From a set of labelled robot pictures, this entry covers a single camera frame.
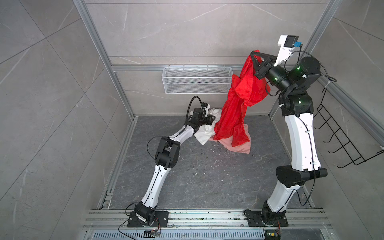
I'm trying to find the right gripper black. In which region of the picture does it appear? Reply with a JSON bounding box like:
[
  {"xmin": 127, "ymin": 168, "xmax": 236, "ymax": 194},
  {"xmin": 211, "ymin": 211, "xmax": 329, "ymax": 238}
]
[{"xmin": 251, "ymin": 51, "xmax": 295, "ymax": 97}]

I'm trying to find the white cloth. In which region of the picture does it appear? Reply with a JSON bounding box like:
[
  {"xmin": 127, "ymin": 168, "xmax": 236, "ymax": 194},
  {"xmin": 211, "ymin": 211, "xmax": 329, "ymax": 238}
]
[{"xmin": 194, "ymin": 108, "xmax": 222, "ymax": 145}]

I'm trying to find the red cloth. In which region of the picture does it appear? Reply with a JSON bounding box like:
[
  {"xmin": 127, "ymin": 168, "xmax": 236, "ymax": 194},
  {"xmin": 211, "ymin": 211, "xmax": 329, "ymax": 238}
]
[{"xmin": 213, "ymin": 54, "xmax": 271, "ymax": 147}]

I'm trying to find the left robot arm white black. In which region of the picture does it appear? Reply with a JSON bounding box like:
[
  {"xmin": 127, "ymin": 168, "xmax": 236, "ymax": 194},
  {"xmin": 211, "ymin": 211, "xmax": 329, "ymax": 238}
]
[{"xmin": 134, "ymin": 104, "xmax": 216, "ymax": 226}]

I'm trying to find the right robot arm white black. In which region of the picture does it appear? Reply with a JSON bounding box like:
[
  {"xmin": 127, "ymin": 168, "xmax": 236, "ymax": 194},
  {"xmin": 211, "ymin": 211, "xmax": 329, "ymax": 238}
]
[{"xmin": 250, "ymin": 51, "xmax": 328, "ymax": 226}]

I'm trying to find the pink cloth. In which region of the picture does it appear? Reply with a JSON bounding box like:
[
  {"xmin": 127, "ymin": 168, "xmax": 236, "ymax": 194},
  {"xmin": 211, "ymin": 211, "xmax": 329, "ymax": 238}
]
[{"xmin": 209, "ymin": 124, "xmax": 251, "ymax": 155}]

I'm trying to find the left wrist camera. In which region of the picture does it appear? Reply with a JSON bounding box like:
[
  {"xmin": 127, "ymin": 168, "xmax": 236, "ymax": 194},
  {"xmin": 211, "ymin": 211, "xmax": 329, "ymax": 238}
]
[{"xmin": 201, "ymin": 102, "xmax": 210, "ymax": 117}]

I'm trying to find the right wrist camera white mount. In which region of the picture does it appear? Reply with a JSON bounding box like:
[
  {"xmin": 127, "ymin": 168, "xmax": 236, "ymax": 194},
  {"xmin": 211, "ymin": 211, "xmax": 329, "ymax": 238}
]
[{"xmin": 274, "ymin": 35, "xmax": 302, "ymax": 67}]

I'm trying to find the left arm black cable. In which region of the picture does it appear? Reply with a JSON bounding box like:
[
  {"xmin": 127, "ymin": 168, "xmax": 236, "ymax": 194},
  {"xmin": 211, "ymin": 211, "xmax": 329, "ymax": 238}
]
[{"xmin": 184, "ymin": 95, "xmax": 204, "ymax": 128}]

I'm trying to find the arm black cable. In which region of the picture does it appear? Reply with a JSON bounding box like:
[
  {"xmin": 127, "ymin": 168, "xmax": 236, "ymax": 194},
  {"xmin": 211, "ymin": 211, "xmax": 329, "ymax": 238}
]
[
  {"xmin": 184, "ymin": 95, "xmax": 204, "ymax": 128},
  {"xmin": 283, "ymin": 49, "xmax": 338, "ymax": 83}
]

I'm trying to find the white wire mesh basket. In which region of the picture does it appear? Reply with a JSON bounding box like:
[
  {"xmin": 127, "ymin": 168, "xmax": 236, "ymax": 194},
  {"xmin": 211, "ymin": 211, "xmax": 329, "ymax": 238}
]
[{"xmin": 162, "ymin": 67, "xmax": 233, "ymax": 95}]

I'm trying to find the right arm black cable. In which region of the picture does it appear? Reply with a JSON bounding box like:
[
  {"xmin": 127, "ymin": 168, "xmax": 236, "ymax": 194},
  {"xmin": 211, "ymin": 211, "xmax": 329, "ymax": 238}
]
[{"xmin": 283, "ymin": 49, "xmax": 338, "ymax": 83}]

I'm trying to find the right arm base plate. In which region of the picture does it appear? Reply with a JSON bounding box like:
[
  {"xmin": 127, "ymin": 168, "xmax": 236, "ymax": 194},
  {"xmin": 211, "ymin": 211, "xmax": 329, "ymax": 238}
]
[{"xmin": 243, "ymin": 209, "xmax": 289, "ymax": 227}]

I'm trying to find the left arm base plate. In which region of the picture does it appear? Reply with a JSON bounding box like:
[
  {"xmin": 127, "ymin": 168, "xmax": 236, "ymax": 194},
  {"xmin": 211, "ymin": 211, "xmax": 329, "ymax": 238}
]
[{"xmin": 127, "ymin": 211, "xmax": 170, "ymax": 228}]

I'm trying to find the black wire hook rack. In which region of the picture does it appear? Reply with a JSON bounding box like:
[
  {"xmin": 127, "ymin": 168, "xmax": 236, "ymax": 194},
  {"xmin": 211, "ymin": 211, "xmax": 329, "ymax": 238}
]
[{"xmin": 314, "ymin": 88, "xmax": 384, "ymax": 169}]

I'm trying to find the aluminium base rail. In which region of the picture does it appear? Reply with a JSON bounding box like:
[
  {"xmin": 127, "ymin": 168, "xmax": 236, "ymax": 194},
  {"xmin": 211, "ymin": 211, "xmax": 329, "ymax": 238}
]
[{"xmin": 81, "ymin": 209, "xmax": 332, "ymax": 230}]

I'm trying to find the aluminium frame profile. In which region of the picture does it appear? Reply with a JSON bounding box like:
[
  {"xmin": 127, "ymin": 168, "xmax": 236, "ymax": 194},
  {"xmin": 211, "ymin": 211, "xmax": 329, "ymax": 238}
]
[{"xmin": 74, "ymin": 0, "xmax": 135, "ymax": 121}]

